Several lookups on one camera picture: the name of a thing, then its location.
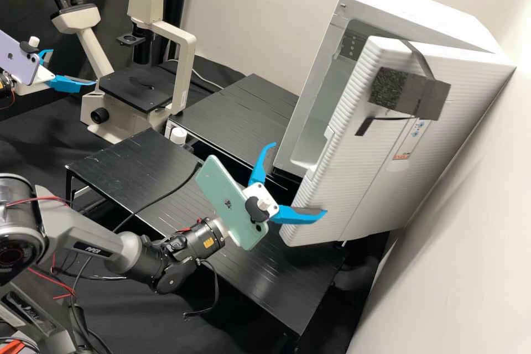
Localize cream microscope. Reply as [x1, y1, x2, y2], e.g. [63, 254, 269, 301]
[50, 0, 198, 145]

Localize black cable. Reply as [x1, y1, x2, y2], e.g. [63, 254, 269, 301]
[112, 162, 203, 233]

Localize wrist camera phone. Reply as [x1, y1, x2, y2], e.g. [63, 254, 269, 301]
[195, 154, 271, 252]
[0, 30, 42, 86]

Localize black platform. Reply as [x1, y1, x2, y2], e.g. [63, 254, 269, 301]
[165, 73, 300, 183]
[65, 128, 346, 341]

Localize white incubator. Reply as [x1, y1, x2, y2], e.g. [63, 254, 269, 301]
[272, 0, 517, 184]

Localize incubator door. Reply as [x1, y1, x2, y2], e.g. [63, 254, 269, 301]
[278, 35, 517, 248]

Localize left wrist camera phone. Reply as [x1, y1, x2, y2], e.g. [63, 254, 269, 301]
[0, 30, 42, 86]

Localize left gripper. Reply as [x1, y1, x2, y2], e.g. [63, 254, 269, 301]
[15, 49, 98, 96]

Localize white cable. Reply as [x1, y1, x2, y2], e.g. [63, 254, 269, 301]
[194, 71, 224, 90]

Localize black wire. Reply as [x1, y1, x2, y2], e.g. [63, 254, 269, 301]
[184, 258, 220, 321]

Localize right wrist camera phone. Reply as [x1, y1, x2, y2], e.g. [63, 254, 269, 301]
[195, 154, 271, 252]

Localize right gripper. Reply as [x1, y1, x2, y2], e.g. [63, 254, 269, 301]
[242, 142, 329, 226]

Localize red wire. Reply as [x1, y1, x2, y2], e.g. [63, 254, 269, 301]
[25, 265, 77, 300]

